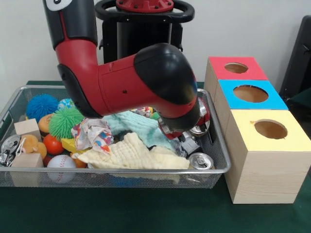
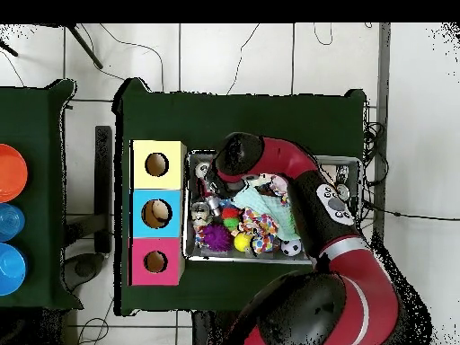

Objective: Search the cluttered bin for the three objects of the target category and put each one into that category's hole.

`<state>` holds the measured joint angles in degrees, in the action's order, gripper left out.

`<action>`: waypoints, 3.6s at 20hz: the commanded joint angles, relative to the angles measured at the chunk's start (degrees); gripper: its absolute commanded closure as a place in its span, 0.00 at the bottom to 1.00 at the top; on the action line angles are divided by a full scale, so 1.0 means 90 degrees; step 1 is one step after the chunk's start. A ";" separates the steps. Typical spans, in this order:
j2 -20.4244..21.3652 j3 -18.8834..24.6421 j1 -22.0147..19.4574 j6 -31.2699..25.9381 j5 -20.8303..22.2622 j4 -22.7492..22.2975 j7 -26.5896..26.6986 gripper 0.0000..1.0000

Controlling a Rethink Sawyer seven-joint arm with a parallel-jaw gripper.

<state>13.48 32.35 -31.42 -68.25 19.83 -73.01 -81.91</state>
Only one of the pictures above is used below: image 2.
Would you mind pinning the white cloth with colourful dots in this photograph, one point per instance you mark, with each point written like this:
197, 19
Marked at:
278, 185
260, 226

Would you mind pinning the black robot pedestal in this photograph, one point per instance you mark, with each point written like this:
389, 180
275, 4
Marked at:
205, 330

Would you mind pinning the yellow ball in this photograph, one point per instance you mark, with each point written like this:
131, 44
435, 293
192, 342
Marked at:
242, 241

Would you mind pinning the crushed drink can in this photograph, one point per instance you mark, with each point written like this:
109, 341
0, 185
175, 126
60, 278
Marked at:
200, 212

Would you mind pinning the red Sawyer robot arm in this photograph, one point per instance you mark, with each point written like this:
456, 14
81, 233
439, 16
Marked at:
359, 305

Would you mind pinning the small blue bowl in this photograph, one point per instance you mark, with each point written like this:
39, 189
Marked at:
10, 221

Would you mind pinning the orange bowl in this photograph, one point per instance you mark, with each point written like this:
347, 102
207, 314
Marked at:
10, 172

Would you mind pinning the black tripod leg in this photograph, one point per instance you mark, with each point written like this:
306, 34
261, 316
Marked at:
9, 49
86, 48

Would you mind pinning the purple spiky ball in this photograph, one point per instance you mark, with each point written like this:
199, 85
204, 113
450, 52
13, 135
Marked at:
216, 237

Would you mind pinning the large blue bowl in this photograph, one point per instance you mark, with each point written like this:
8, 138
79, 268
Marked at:
10, 269

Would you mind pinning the mint green cloth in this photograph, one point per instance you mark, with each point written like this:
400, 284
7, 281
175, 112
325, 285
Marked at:
276, 212

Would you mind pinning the silver drink can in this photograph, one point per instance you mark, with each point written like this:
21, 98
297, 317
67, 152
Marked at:
202, 169

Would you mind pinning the wooden box with three holes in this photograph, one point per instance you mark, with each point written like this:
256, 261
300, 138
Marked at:
172, 179

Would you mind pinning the dark green tablecloth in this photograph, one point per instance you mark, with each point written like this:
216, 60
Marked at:
233, 118
36, 107

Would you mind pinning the soccer ball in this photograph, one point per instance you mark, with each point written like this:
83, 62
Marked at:
291, 247

